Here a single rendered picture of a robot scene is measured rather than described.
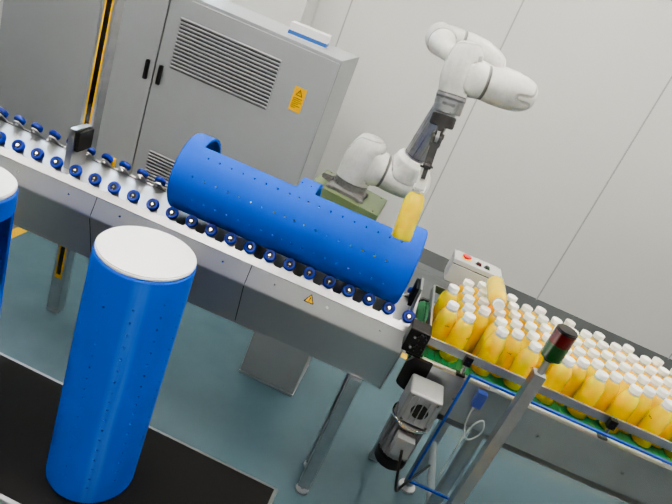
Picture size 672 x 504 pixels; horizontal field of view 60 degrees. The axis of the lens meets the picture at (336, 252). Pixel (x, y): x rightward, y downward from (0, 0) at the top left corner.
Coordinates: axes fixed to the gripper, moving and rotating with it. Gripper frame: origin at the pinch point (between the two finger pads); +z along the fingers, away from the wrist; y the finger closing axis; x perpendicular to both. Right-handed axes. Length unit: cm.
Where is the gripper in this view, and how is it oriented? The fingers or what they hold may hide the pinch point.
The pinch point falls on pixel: (422, 178)
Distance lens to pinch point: 184.3
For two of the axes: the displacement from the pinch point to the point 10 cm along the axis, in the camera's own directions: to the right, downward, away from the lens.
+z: -2.9, 9.2, 2.7
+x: 9.4, 3.3, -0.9
